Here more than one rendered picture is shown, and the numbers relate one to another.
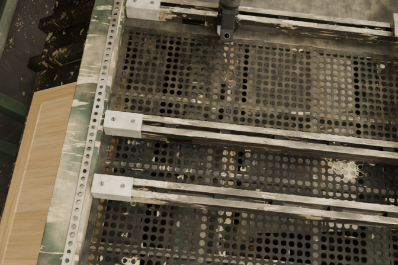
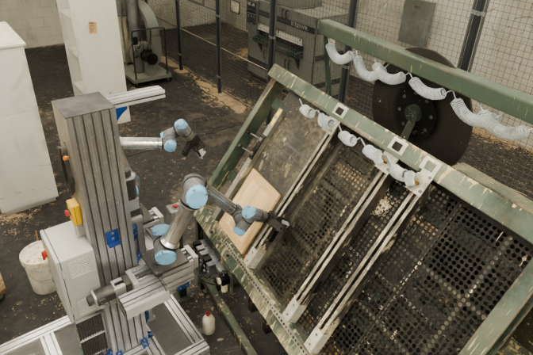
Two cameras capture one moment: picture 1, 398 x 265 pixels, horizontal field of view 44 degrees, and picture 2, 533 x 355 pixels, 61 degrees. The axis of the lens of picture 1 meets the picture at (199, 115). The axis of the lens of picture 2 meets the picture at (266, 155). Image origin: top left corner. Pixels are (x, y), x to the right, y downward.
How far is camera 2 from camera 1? 1.27 m
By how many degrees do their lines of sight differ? 26
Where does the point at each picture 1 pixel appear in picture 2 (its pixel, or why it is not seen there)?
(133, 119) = (293, 304)
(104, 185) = (311, 343)
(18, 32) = (251, 324)
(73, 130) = (281, 337)
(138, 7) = (251, 261)
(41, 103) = not seen: hidden behind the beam
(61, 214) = not seen: outside the picture
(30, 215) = not seen: outside the picture
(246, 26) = (289, 210)
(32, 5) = (244, 305)
